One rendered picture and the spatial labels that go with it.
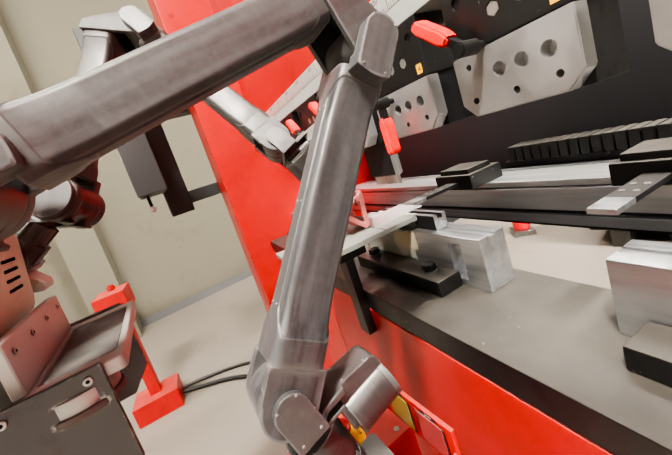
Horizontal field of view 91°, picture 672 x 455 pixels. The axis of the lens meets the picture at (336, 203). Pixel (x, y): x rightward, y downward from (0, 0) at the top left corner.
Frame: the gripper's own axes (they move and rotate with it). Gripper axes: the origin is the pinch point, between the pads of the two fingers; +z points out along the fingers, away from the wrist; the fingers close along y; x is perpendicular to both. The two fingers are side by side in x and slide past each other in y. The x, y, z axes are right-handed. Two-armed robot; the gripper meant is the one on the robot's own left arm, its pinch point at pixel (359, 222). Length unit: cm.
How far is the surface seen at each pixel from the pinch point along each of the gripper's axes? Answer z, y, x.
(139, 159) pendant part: -54, 97, 21
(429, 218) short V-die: 5.9, -11.6, -7.3
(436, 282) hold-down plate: 10.8, -17.6, 2.8
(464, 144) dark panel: 24, 26, -55
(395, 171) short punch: -2.8, -4.0, -12.4
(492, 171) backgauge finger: 17.3, -4.0, -32.4
